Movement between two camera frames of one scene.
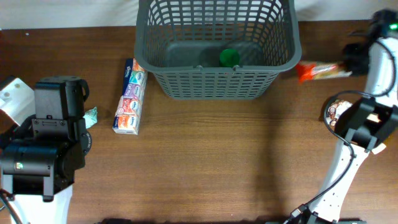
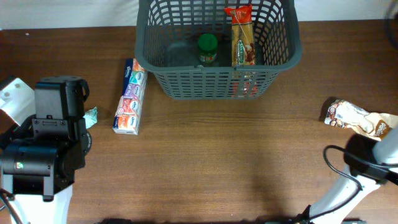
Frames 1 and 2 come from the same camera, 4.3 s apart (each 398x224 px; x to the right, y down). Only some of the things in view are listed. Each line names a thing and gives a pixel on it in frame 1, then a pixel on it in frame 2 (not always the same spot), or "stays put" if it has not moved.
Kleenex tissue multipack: (129, 112) stays put
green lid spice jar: (229, 58) → (208, 45)
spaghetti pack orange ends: (309, 71) → (244, 84)
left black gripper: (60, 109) stays put
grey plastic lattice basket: (180, 42) stays put
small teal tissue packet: (91, 117) stays put
